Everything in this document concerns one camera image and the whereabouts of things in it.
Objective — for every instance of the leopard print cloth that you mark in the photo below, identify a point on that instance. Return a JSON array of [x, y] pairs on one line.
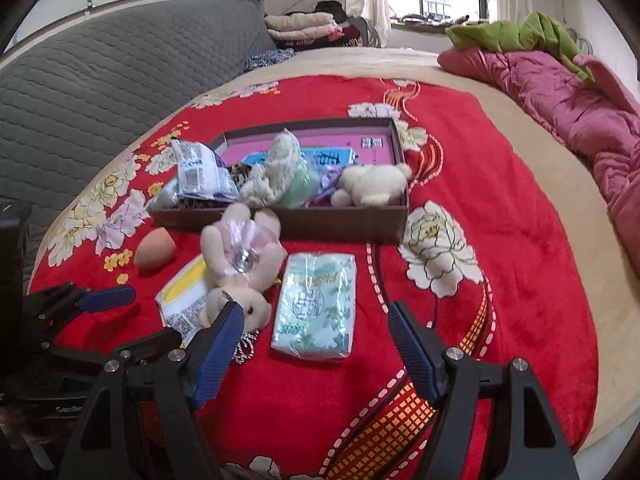
[[245, 175]]

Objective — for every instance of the red floral blanket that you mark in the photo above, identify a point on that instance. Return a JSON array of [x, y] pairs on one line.
[[500, 185]]

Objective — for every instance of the grey quilted headboard cover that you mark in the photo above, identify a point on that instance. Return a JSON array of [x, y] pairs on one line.
[[100, 85]]

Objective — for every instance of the dark floral cloth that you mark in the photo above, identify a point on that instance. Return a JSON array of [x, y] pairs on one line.
[[267, 60]]

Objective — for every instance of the blue white plastic packet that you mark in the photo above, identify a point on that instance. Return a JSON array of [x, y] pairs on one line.
[[200, 170]]

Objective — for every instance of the green sponge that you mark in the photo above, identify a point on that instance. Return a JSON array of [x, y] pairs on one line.
[[280, 160]]

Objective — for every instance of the green soft puff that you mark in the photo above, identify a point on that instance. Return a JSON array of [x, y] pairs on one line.
[[300, 185]]

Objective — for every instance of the purple scrunchie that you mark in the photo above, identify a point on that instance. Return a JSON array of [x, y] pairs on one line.
[[327, 180]]

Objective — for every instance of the pink dress bunny plush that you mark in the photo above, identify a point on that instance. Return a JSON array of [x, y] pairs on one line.
[[240, 240]]

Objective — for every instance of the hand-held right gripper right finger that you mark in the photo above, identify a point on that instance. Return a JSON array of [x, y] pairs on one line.
[[412, 352]]

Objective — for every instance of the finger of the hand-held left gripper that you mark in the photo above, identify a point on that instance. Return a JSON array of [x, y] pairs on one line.
[[110, 297], [150, 342]]

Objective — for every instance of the yellow white packet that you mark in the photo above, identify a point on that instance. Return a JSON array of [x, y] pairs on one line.
[[182, 300]]

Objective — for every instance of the cream teddy bear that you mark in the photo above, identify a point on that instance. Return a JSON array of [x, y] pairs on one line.
[[372, 182]]

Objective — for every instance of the beige bed sheet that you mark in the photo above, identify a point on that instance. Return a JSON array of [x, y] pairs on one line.
[[565, 170]]

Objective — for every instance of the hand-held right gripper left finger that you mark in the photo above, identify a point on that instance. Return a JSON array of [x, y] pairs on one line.
[[220, 352]]

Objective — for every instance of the green blanket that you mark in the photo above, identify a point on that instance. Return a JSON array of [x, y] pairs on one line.
[[505, 35]]

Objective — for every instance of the metal chair back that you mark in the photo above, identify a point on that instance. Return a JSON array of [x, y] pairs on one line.
[[580, 42]]

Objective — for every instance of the peach makeup sponge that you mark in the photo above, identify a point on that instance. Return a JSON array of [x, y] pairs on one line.
[[154, 252]]

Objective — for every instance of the clothes on windowsill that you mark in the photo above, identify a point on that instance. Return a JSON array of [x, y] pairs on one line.
[[435, 20]]

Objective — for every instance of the brown cardboard box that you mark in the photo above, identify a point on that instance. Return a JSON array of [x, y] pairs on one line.
[[340, 222]]

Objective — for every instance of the pink quilt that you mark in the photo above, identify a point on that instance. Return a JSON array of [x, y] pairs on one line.
[[550, 90]]

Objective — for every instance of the green tissue pack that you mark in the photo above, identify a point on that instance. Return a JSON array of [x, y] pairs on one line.
[[315, 305]]

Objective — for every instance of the stack of folded clothes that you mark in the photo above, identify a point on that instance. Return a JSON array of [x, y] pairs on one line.
[[300, 25]]

